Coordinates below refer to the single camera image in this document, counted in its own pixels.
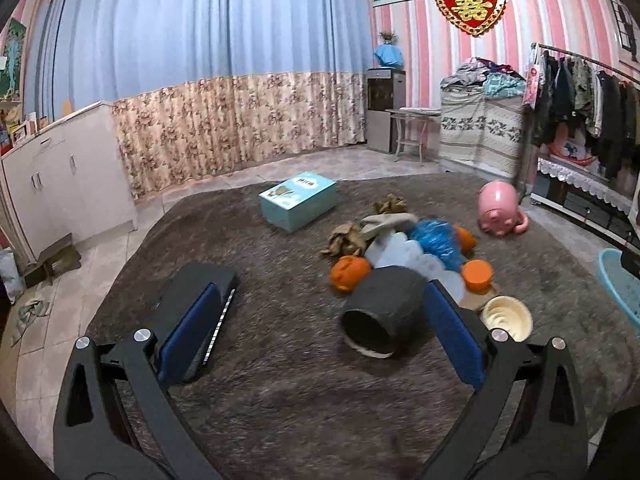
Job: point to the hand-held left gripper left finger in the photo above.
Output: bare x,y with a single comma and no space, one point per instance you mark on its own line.
192,330

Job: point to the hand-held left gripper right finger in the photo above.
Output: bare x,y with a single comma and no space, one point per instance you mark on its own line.
452,335

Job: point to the brown paper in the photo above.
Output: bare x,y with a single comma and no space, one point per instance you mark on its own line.
391,205
345,240

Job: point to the light blue plastic basket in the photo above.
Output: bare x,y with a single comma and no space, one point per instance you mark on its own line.
617,290

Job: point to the cream ribbed bowl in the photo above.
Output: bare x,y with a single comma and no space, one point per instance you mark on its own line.
507,317

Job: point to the black flat device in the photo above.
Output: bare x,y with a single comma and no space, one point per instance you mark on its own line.
200,272

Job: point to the orange cup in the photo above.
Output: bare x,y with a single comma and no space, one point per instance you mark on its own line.
477,275

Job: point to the dark grey cup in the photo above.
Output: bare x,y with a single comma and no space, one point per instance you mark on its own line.
385,295

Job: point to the blue plastic wrapper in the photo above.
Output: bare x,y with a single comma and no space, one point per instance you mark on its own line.
435,240

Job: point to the orange plastic piece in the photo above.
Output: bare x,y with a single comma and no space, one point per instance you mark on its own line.
466,239

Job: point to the white cloud-shaped plastic piece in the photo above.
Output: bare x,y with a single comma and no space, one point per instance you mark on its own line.
395,252

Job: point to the orange pumpkin toy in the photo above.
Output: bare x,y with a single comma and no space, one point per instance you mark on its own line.
350,272

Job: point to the brown shaggy rug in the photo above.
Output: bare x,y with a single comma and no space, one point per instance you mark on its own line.
300,400

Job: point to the pink pig-shaped pot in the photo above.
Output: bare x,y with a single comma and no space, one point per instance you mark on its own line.
497,207

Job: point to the small wooden stool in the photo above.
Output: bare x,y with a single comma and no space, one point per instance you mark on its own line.
52,262

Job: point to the crumpled cloth on floor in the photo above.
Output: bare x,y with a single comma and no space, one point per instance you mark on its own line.
30,312

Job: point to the teal cardboard box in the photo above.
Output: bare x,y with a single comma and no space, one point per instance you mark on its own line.
295,202

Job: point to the white cabinet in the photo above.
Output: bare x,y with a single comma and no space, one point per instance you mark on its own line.
65,180

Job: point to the low table with lace cloth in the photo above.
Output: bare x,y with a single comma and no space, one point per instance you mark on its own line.
580,180

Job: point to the cabinet under patterned cloth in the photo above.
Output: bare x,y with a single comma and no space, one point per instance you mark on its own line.
480,130

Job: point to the small metal-legged table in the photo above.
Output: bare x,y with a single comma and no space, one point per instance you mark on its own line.
412,115

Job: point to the grey water dispenser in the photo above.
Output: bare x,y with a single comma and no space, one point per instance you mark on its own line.
382,105

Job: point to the pile of clothes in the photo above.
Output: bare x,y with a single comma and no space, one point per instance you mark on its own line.
475,77

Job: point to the blue and floral curtain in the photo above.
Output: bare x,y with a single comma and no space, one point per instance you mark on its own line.
200,60

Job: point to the row of hanging clothes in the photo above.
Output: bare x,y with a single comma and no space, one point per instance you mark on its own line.
600,105

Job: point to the blue vase with plant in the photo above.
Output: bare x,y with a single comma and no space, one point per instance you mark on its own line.
389,55

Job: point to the metal clothes rack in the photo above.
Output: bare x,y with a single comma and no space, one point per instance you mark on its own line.
575,55

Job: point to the red gold heart decoration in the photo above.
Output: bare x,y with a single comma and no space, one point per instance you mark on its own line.
470,2

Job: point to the green wall poster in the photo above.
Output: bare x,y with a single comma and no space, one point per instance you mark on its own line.
12,60

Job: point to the dark window frame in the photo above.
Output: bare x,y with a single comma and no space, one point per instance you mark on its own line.
622,20

